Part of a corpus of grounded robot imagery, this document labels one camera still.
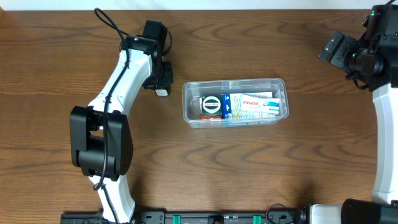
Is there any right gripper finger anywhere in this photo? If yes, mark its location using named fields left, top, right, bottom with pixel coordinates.
left=330, top=34, right=358, bottom=70
left=318, top=31, right=345, bottom=62

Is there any dark syrup bottle white cap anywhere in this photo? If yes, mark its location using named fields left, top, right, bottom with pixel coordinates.
left=155, top=88, right=170, bottom=96

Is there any clear plastic container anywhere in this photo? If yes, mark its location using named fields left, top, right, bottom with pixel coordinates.
left=182, top=78, right=289, bottom=128

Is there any red Panadol ActiFast box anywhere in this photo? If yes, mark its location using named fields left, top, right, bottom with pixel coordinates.
left=200, top=113, right=222, bottom=119

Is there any green box round label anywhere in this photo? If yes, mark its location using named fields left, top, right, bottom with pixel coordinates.
left=200, top=95, right=222, bottom=118

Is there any blue white medicine box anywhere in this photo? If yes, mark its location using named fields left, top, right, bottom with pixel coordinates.
left=221, top=92, right=278, bottom=119

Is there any white Panadol box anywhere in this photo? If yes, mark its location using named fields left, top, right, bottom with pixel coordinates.
left=241, top=95, right=280, bottom=115

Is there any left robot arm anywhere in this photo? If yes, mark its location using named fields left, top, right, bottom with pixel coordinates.
left=70, top=35, right=172, bottom=223

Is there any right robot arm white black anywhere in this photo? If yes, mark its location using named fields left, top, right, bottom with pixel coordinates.
left=140, top=32, right=397, bottom=224

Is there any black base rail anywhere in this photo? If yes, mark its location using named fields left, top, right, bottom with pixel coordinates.
left=60, top=208, right=308, bottom=224

